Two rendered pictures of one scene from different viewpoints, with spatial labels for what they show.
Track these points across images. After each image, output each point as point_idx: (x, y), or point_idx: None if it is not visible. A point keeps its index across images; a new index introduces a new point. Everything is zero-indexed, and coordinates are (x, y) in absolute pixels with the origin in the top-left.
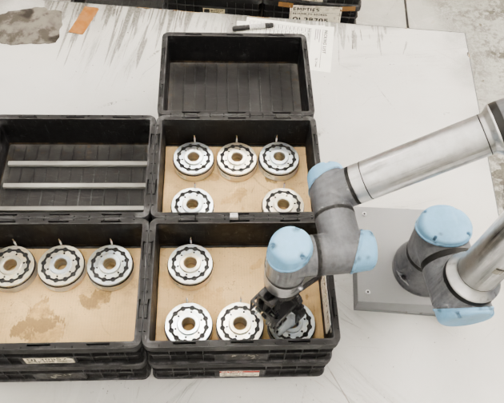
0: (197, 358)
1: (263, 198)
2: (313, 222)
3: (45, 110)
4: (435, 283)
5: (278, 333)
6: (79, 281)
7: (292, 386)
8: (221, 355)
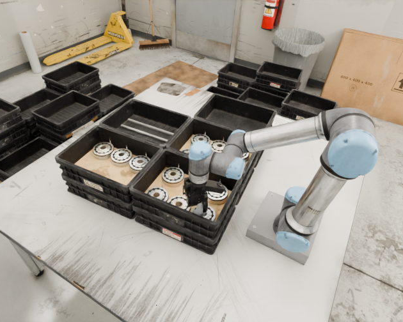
0: (152, 212)
1: None
2: None
3: None
4: (281, 219)
5: (192, 212)
6: (125, 165)
7: (194, 253)
8: (162, 213)
